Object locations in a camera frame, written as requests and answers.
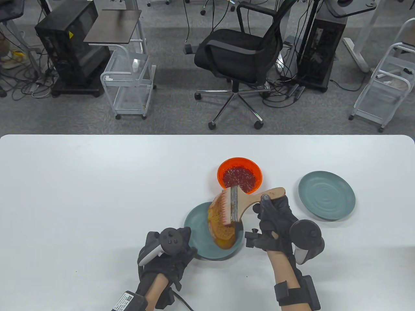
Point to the teal round plate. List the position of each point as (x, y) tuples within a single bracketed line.
[(326, 196), (194, 226)]

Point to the orange plastic bowl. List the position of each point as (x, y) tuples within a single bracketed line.
[(223, 165)]

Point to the black power strip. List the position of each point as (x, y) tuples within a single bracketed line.
[(295, 91)]

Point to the dark grey desk top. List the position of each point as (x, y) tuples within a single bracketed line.
[(350, 9), (9, 9)]

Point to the person's right hand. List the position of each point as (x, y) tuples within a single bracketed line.
[(274, 223)]

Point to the black computer tower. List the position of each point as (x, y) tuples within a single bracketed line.
[(321, 48), (65, 42)]

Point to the black office chair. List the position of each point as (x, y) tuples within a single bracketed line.
[(233, 55)]

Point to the person's left hand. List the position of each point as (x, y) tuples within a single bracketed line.
[(171, 262)]

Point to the wooden brush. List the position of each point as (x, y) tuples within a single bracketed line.
[(249, 201)]

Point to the white desk leg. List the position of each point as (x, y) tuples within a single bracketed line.
[(356, 55)]

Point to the toasted bread slice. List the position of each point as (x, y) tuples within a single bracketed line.
[(223, 236)]

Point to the black and white handheld controller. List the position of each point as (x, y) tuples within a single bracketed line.
[(304, 233), (170, 239)]

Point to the small white bottle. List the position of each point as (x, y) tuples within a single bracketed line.
[(135, 65)]

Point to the small brown side table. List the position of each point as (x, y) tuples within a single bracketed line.
[(113, 26)]

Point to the person's left forearm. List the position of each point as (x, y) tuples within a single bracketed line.
[(155, 291)]

